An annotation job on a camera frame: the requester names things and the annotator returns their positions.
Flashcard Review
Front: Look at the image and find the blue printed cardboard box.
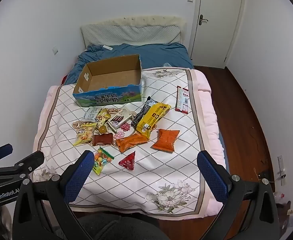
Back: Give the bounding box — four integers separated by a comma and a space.
73, 54, 143, 107

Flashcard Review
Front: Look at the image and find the white floral printed blanket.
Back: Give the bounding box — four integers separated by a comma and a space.
32, 67, 226, 217

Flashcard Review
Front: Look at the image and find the white chocolate stick box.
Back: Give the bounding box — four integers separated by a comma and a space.
108, 107, 133, 132

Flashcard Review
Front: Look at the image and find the long orange snack packet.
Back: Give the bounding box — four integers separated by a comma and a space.
116, 133, 149, 153

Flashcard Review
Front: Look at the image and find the white door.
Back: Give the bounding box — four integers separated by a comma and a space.
189, 0, 247, 68

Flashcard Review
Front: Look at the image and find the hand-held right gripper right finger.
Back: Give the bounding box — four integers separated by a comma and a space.
197, 151, 280, 240

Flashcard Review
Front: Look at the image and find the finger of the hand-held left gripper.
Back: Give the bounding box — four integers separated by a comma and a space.
0, 151, 45, 181
0, 143, 14, 167

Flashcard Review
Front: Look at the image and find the large yellow snack packet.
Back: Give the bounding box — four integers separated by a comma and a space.
136, 102, 172, 138

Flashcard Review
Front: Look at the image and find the white wall outlet plate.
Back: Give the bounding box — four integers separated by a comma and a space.
277, 155, 286, 186

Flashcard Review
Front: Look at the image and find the grey dotted pillow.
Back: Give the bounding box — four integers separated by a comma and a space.
81, 24, 182, 48

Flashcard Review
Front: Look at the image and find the red white snack bar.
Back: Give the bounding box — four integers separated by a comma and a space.
174, 85, 189, 115

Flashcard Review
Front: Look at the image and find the yellow clear snack packet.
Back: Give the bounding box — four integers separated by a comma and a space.
73, 122, 97, 147

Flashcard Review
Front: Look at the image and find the brown snack packet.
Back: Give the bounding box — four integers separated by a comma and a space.
92, 133, 115, 147

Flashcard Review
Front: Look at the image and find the blue bedsheet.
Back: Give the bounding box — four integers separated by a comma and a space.
63, 42, 194, 85

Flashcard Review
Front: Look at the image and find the yellow cartoon snack packet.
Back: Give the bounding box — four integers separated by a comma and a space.
97, 108, 111, 128

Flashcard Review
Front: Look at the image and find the black snack packet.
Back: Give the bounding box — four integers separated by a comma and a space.
131, 96, 157, 128

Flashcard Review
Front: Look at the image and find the red triangular snack packet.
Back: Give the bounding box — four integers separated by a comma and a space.
118, 150, 137, 170

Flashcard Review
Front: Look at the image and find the square orange snack packet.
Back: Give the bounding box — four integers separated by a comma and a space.
150, 128, 181, 153

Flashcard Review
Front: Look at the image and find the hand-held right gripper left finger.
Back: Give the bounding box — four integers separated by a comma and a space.
13, 150, 95, 240

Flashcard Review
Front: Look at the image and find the white snack packet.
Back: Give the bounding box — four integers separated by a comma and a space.
83, 107, 103, 123

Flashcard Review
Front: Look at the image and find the green candy packet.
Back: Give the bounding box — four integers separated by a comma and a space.
92, 147, 115, 176

